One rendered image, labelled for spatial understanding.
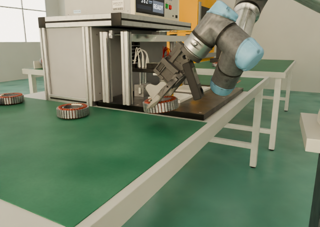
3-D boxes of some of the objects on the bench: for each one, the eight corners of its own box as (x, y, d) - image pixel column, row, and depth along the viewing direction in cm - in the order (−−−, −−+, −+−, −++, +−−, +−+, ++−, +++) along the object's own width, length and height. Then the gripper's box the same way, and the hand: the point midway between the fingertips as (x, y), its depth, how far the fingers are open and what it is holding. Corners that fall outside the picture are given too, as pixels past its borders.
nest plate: (210, 88, 146) (210, 86, 145) (200, 93, 133) (200, 90, 133) (184, 87, 153) (184, 84, 152) (172, 90, 140) (172, 88, 139)
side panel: (96, 105, 118) (92, 26, 111) (92, 107, 116) (87, 26, 108) (50, 98, 131) (44, 28, 124) (45, 100, 128) (38, 27, 121)
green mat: (207, 123, 93) (207, 122, 93) (71, 229, 40) (71, 228, 40) (23, 97, 136) (23, 96, 136) (-159, 132, 83) (-159, 131, 83)
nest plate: (193, 97, 125) (193, 94, 125) (179, 103, 112) (179, 100, 112) (164, 94, 132) (164, 91, 132) (147, 99, 119) (147, 97, 119)
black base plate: (243, 91, 150) (243, 87, 150) (203, 120, 95) (204, 114, 95) (165, 85, 172) (165, 81, 171) (97, 106, 117) (96, 100, 116)
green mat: (264, 78, 203) (264, 78, 203) (247, 91, 151) (247, 91, 151) (152, 72, 247) (152, 71, 246) (109, 80, 194) (109, 79, 194)
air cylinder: (152, 94, 131) (151, 82, 129) (143, 97, 124) (143, 85, 123) (142, 93, 133) (142, 82, 132) (134, 96, 127) (134, 84, 125)
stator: (80, 120, 95) (80, 109, 94) (50, 118, 97) (49, 108, 96) (94, 112, 105) (93, 103, 105) (66, 111, 107) (65, 101, 106)
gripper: (188, 40, 89) (153, 85, 98) (168, 40, 73) (127, 95, 81) (208, 57, 88) (170, 102, 97) (192, 62, 72) (148, 115, 80)
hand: (157, 104), depth 89 cm, fingers closed on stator, 13 cm apart
